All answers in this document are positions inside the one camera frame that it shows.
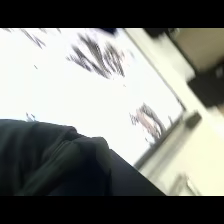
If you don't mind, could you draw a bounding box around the black garment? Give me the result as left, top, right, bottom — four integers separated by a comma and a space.
0, 118, 167, 197

